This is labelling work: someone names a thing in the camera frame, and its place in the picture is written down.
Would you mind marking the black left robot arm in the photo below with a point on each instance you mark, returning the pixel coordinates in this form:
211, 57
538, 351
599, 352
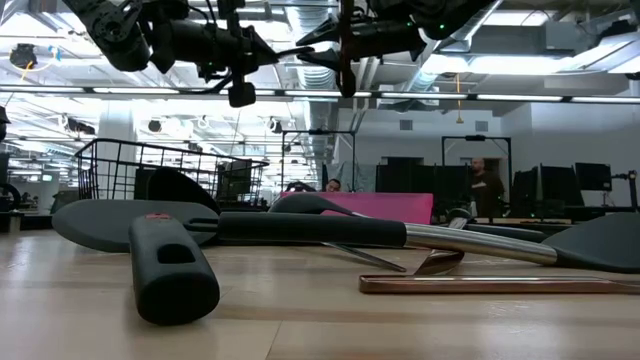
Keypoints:
125, 35

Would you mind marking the round black spatula red button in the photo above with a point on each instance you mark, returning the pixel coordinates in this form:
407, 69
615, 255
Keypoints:
170, 280

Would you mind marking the pink plastic bin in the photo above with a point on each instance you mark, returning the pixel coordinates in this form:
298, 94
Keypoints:
395, 207

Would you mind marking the black partition panel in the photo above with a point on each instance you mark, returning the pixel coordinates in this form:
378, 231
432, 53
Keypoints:
425, 179

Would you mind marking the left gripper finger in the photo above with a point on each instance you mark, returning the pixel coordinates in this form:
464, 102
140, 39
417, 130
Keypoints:
292, 51

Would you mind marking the silver spiral ceiling duct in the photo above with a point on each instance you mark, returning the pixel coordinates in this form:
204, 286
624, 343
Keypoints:
317, 80
425, 80

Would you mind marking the black metal table frame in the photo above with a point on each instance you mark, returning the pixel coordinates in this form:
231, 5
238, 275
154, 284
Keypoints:
35, 223

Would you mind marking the black gantry frame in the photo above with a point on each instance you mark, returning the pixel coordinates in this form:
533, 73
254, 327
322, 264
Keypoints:
475, 137

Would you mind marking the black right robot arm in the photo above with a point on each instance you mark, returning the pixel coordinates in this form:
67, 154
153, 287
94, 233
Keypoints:
450, 15

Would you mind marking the person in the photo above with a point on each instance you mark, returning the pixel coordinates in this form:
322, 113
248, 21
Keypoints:
487, 192
333, 186

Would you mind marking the long ceiling light rail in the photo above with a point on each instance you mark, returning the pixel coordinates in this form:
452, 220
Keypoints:
135, 91

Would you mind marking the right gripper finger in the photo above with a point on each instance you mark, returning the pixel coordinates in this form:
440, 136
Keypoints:
327, 35
327, 57

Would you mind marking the silver table knife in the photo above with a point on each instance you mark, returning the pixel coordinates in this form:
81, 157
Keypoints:
367, 258

